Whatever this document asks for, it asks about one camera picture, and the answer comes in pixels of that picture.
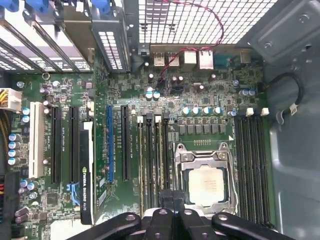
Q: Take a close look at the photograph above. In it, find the black cable loop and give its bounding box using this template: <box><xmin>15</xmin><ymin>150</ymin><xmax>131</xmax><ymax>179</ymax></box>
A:
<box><xmin>258</xmin><ymin>72</ymin><xmax>301</xmax><ymax>121</ymax></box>

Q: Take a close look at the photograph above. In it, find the black open PC case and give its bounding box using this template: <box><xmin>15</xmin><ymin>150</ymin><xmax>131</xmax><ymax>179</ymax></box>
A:
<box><xmin>0</xmin><ymin>0</ymin><xmax>320</xmax><ymax>240</ymax></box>

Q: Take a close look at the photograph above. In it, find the metal socket cover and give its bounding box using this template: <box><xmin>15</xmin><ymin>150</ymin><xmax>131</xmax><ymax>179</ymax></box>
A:
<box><xmin>174</xmin><ymin>142</ymin><xmax>238</xmax><ymax>213</ymax></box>

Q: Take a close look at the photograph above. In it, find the black RAM slot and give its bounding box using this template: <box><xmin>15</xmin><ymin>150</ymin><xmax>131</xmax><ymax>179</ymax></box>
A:
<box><xmin>257</xmin><ymin>116</ymin><xmax>273</xmax><ymax>226</ymax></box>
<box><xmin>162</xmin><ymin>113</ymin><xmax>171</xmax><ymax>193</ymax></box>
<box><xmin>242</xmin><ymin>116</ymin><xmax>257</xmax><ymax>222</ymax></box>
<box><xmin>146</xmin><ymin>113</ymin><xmax>155</xmax><ymax>208</ymax></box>
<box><xmin>234</xmin><ymin>116</ymin><xmax>248</xmax><ymax>218</ymax></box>
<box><xmin>249</xmin><ymin>116</ymin><xmax>265</xmax><ymax>225</ymax></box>

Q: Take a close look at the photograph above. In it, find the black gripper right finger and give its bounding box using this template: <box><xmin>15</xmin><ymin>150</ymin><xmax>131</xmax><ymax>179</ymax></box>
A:
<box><xmin>173</xmin><ymin>190</ymin><xmax>298</xmax><ymax>240</ymax></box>

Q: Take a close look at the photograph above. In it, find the white expansion slot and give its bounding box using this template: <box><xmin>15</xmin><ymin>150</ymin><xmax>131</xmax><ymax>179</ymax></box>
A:
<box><xmin>28</xmin><ymin>101</ymin><xmax>45</xmax><ymax>179</ymax></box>

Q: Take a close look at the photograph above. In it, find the white power connector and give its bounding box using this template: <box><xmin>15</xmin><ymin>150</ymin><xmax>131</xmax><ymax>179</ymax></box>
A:
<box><xmin>0</xmin><ymin>87</ymin><xmax>22</xmax><ymax>113</ymax></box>

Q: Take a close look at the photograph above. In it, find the silver CPU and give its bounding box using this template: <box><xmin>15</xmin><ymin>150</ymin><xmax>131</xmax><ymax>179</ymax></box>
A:
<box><xmin>187</xmin><ymin>167</ymin><xmax>227</xmax><ymax>207</ymax></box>

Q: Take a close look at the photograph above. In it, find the blue expansion slot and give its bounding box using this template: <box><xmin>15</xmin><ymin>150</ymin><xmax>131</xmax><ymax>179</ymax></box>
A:
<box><xmin>106</xmin><ymin>104</ymin><xmax>116</xmax><ymax>184</ymax></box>

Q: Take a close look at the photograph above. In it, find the wire locking lever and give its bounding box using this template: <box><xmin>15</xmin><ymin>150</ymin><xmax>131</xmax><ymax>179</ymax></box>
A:
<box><xmin>226</xmin><ymin>142</ymin><xmax>240</xmax><ymax>211</ymax></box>
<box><xmin>173</xmin><ymin>142</ymin><xmax>181</xmax><ymax>192</ymax></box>

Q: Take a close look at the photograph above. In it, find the black power connector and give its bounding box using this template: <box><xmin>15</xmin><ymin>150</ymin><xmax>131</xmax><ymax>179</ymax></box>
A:
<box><xmin>0</xmin><ymin>172</ymin><xmax>21</xmax><ymax>240</ymax></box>

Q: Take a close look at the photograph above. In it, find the blue plastic card clip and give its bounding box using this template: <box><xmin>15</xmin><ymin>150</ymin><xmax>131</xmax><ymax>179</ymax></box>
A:
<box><xmin>3</xmin><ymin>0</ymin><xmax>23</xmax><ymax>18</ymax></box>
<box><xmin>26</xmin><ymin>0</ymin><xmax>55</xmax><ymax>16</ymax></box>
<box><xmin>91</xmin><ymin>0</ymin><xmax>115</xmax><ymax>16</ymax></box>

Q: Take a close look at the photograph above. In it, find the green RAM stick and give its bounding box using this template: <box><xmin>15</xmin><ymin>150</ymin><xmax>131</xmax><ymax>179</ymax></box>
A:
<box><xmin>137</xmin><ymin>121</ymin><xmax>146</xmax><ymax>217</ymax></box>

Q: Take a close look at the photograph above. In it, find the red black twisted wire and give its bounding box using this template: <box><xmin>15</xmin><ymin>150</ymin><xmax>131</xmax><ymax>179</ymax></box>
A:
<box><xmin>157</xmin><ymin>0</ymin><xmax>225</xmax><ymax>87</ymax></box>

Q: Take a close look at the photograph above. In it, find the black NVIDIA graphics card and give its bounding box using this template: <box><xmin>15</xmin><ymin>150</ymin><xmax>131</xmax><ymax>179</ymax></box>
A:
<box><xmin>78</xmin><ymin>119</ymin><xmax>98</xmax><ymax>226</ymax></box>

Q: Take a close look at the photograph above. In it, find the yellow wire bundle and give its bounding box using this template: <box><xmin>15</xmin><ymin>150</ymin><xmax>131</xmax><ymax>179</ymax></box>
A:
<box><xmin>0</xmin><ymin>88</ymin><xmax>11</xmax><ymax>163</ymax></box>

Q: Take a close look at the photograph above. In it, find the green motherboard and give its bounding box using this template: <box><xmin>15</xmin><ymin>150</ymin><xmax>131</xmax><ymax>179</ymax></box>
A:
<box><xmin>7</xmin><ymin>53</ymin><xmax>273</xmax><ymax>240</ymax></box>

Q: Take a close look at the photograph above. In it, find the black expansion slot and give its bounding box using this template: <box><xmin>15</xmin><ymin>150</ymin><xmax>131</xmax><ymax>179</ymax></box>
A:
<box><xmin>120</xmin><ymin>104</ymin><xmax>132</xmax><ymax>183</ymax></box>
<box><xmin>69</xmin><ymin>106</ymin><xmax>81</xmax><ymax>184</ymax></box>
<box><xmin>50</xmin><ymin>104</ymin><xmax>63</xmax><ymax>185</ymax></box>

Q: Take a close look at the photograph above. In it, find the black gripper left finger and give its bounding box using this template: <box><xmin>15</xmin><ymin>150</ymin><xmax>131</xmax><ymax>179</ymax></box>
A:
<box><xmin>67</xmin><ymin>190</ymin><xmax>175</xmax><ymax>240</ymax></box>

